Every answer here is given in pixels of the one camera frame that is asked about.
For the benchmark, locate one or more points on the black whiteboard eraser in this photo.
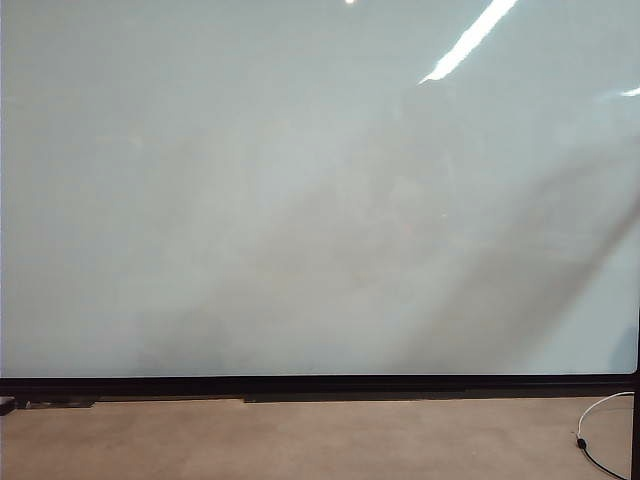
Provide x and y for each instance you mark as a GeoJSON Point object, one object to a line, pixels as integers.
{"type": "Point", "coordinates": [7, 405]}

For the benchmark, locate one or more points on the white glass whiteboard black frame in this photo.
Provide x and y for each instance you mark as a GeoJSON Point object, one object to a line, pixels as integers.
{"type": "Point", "coordinates": [300, 200]}

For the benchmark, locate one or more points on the short black bracket under whiteboard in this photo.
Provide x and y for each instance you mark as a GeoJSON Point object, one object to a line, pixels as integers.
{"type": "Point", "coordinates": [65, 402]}

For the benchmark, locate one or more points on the black whiteboard stand post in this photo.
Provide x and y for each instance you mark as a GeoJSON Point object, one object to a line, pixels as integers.
{"type": "Point", "coordinates": [637, 430]}

